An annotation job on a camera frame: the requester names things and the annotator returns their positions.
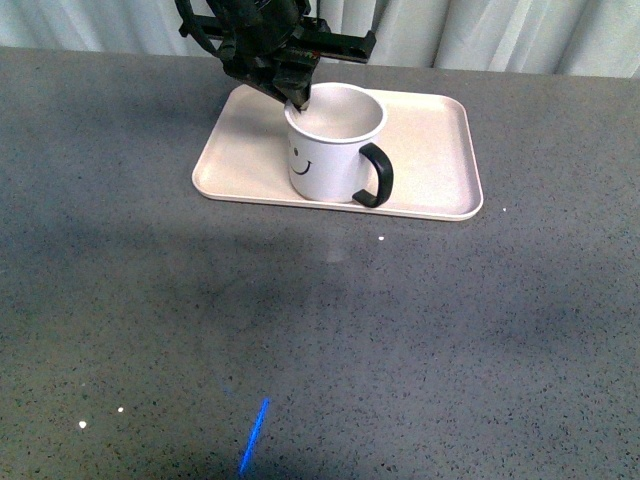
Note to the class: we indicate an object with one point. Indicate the beige rectangular plastic tray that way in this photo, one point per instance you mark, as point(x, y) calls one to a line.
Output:
point(427, 138)

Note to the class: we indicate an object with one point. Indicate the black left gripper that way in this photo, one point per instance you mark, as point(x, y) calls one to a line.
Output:
point(283, 36)

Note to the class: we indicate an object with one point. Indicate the white smiley face mug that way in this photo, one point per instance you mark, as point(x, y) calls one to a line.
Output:
point(333, 154)

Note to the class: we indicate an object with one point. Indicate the pale grey pleated curtain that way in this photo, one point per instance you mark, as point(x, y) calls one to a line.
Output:
point(580, 38)

